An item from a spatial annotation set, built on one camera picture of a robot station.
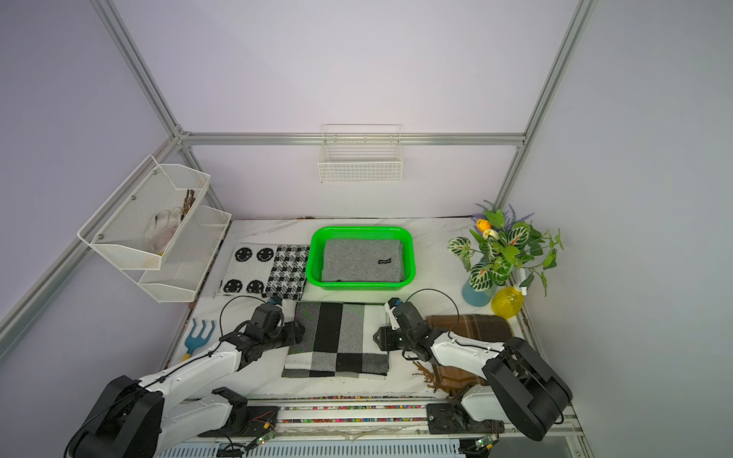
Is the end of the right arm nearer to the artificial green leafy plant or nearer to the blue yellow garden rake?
the artificial green leafy plant

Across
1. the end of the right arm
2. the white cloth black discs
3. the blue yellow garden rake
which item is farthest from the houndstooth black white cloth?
the end of the right arm

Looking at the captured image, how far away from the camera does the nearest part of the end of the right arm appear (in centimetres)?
65

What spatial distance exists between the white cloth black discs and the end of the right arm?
496 millimetres

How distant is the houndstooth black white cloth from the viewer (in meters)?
0.97

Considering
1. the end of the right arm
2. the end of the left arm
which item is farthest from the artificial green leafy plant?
the end of the left arm

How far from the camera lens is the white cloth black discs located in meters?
0.97
